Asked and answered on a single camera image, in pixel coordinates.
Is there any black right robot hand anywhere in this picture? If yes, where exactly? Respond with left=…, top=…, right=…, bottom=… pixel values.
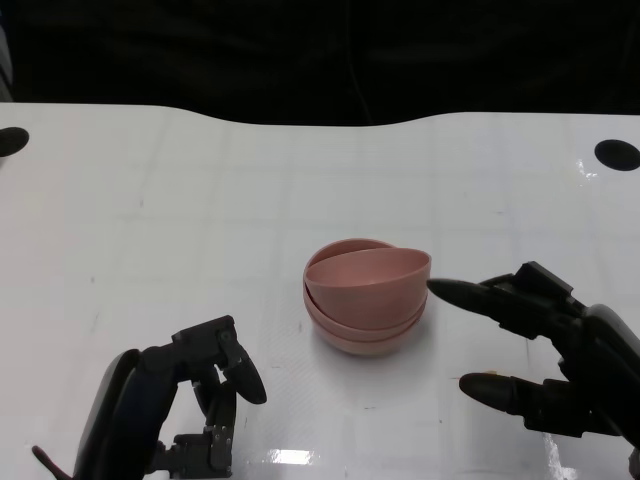
left=425, top=260, right=640, bottom=451

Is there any black table grommet hole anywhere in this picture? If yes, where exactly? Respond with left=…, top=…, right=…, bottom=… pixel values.
left=594, top=139, right=640, bottom=171
left=0, top=126, right=30, bottom=158

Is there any dark reddish arm cable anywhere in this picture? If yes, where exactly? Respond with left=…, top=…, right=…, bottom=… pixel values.
left=31, top=445, right=77, bottom=480

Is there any pink plastic bowl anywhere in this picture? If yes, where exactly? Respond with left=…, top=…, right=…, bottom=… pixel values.
left=312, top=317, right=422, bottom=358
left=302, top=239, right=429, bottom=343
left=304, top=248, right=433, bottom=331

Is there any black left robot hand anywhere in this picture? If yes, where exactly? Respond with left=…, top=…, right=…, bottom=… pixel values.
left=72, top=314, right=268, bottom=480

